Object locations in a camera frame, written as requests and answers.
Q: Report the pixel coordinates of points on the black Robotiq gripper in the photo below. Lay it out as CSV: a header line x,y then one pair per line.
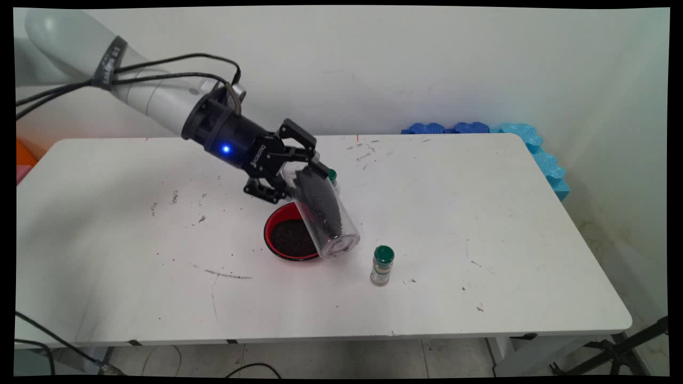
x,y
235,136

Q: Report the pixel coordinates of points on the tall clear jar black granules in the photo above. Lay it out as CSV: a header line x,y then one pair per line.
x,y
331,224

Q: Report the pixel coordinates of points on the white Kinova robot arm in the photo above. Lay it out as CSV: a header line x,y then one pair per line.
x,y
155,96

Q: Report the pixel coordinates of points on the small spice bottle green cap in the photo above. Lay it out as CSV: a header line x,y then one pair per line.
x,y
383,256
333,176

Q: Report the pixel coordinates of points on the red bowl black rim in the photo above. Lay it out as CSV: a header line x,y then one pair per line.
x,y
275,224

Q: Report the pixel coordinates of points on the black granule pile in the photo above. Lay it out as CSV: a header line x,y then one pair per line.
x,y
291,240

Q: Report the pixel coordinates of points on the dark blue foam mat piece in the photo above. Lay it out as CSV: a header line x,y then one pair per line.
x,y
424,128
470,128

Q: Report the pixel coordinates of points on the orange foam block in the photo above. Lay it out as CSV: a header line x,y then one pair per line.
x,y
24,154

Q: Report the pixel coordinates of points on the pink foam block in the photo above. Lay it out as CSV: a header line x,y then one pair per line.
x,y
22,173

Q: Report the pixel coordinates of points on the light blue foam mat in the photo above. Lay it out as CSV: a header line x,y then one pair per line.
x,y
544,160

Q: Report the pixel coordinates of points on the white table leg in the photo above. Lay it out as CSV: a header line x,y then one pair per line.
x,y
93,357

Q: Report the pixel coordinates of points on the black tripod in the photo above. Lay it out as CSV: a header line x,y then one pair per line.
x,y
619,352

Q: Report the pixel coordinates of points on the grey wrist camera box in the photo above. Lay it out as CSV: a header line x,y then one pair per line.
x,y
239,92

